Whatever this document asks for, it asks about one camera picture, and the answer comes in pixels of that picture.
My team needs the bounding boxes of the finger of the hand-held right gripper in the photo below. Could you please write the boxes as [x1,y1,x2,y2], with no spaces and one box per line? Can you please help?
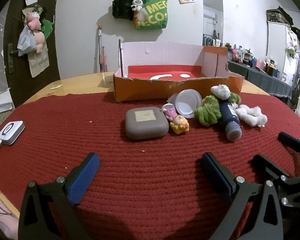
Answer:
[251,154,300,209]
[277,132,300,170]

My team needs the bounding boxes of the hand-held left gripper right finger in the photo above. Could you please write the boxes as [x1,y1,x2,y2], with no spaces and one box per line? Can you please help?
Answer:
[201,152,283,240]

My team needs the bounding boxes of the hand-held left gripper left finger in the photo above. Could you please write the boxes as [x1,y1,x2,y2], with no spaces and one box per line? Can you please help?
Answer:
[18,152,100,240]

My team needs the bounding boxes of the white fluffy scrunchie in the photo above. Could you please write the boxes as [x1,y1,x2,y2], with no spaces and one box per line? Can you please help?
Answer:
[235,104,268,127]

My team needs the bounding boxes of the dark blue bottle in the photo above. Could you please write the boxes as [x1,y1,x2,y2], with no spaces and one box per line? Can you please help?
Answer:
[219,100,242,142]

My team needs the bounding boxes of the small pink yellow doll toy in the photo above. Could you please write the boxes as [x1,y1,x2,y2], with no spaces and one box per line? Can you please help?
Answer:
[161,105,190,134]

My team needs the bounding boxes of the clear round plastic container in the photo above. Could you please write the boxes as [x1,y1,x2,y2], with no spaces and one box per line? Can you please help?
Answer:
[175,89,203,119]

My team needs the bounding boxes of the grey square case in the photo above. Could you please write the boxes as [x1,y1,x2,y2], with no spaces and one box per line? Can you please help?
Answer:
[125,107,170,140]

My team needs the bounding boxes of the white ball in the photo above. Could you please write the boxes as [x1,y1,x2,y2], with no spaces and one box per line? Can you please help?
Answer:
[211,84,231,100]

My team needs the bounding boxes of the orange cardboard box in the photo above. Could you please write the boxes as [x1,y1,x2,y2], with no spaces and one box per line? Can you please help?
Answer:
[112,41,245,103]

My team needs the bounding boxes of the red knitted mat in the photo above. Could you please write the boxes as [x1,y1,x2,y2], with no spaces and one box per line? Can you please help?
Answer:
[0,91,300,240]

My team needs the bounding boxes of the white square charger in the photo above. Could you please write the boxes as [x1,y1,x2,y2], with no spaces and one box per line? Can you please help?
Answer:
[0,120,25,145]

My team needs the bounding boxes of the cluttered side table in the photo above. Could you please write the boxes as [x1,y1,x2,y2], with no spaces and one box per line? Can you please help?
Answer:
[225,42,293,80]

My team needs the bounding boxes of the white cabinet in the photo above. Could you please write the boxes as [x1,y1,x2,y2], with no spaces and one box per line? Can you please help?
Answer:
[266,20,300,110]

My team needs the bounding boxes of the black hanging clothes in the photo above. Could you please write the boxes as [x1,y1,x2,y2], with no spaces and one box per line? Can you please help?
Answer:
[290,25,300,43]

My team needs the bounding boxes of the white paper sheet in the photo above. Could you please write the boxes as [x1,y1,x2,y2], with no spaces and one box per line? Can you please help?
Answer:
[0,87,14,115]

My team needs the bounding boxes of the pink sticks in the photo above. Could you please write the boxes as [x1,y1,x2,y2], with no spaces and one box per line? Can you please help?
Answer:
[102,46,108,72]

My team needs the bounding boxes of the beige hanging pouch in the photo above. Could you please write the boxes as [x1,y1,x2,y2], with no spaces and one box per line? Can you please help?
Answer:
[27,47,50,78]

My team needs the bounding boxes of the patterned dark bag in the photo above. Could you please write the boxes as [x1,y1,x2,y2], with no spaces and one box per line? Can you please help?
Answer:
[266,8,294,26]

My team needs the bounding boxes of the thin black stick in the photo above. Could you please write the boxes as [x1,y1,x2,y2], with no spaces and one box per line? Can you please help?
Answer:
[118,40,125,78]

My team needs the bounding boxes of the grey pole with orange grip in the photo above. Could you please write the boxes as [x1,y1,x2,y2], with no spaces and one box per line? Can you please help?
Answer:
[97,25,104,73]

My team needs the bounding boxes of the clear plastic bag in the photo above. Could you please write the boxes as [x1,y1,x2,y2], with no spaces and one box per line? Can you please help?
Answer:
[17,26,38,57]

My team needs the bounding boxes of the green plush toy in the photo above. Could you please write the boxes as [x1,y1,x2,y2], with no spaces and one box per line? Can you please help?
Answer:
[41,19,54,40]

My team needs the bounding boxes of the pink plush pig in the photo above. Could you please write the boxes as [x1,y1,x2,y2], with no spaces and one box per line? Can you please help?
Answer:
[27,12,42,30]

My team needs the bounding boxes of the green tote bag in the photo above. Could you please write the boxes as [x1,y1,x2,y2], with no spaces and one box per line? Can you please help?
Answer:
[133,0,169,30]

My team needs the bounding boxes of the black backpack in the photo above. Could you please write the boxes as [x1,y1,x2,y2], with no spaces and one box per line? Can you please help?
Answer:
[112,0,140,20]

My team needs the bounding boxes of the small white plush toy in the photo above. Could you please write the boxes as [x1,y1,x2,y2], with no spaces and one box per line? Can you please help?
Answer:
[131,0,143,12]

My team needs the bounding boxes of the metal door handle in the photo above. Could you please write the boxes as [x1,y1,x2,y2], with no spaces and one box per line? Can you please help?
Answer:
[7,43,22,74]

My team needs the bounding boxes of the tall wall mirror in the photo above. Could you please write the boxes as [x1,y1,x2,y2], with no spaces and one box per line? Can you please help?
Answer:
[202,0,224,47]

